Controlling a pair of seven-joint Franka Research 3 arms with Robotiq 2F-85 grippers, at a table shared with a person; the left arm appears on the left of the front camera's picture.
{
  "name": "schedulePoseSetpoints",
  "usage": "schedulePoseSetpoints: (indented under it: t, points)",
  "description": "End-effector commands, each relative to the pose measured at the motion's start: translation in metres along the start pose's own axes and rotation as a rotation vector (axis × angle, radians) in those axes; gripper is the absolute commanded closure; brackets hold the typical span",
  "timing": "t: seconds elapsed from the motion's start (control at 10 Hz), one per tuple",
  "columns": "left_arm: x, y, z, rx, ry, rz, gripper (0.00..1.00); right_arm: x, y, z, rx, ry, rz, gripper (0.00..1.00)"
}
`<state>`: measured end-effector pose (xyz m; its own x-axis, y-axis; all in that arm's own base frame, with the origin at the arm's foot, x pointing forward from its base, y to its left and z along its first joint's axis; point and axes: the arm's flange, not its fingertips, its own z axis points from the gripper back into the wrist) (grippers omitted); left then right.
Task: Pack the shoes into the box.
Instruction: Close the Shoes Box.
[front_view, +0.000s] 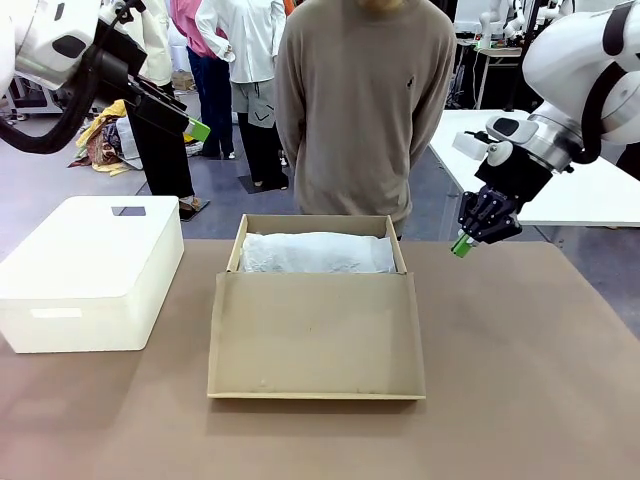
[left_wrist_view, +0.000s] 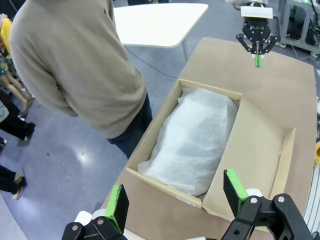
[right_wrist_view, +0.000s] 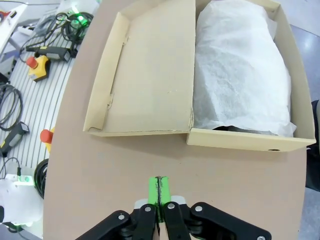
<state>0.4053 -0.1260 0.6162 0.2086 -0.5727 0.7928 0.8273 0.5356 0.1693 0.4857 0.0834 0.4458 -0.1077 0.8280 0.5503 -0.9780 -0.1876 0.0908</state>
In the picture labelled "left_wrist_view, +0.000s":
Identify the white tissue paper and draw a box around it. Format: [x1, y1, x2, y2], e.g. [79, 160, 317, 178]
[137, 86, 238, 197]

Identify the white table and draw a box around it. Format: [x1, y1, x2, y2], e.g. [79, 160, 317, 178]
[112, 2, 210, 62]

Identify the white barcode label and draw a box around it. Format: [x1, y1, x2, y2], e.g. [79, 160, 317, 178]
[176, 196, 196, 208]

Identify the aluminium frame equipment cart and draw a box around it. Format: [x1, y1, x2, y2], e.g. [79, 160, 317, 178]
[279, 0, 320, 55]

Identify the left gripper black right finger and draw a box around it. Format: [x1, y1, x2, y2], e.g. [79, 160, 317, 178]
[221, 169, 315, 240]

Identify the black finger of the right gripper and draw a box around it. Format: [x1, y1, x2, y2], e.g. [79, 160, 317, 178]
[236, 33, 259, 68]
[258, 35, 278, 68]

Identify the beige cardboard shoe box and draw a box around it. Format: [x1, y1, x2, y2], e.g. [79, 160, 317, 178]
[125, 78, 296, 228]

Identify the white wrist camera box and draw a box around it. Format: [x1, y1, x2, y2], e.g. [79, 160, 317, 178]
[240, 5, 273, 19]

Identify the bystander in yellow top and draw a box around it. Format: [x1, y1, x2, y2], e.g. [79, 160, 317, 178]
[0, 13, 35, 113]

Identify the bystander in dark blue trousers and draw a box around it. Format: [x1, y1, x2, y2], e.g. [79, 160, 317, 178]
[0, 89, 37, 142]

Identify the yellow object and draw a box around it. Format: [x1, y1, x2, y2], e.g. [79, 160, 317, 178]
[313, 141, 320, 167]

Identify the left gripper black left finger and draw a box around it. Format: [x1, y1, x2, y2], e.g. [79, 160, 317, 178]
[61, 184, 130, 240]

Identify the aluminium table rail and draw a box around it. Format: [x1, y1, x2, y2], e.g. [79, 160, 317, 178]
[302, 164, 320, 240]

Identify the person in beige sweater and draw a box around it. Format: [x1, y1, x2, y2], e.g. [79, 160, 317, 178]
[8, 0, 154, 160]

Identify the black floor cable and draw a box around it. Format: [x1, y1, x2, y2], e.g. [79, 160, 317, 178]
[124, 44, 181, 81]

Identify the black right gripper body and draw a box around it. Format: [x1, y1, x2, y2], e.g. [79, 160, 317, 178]
[242, 16, 271, 50]

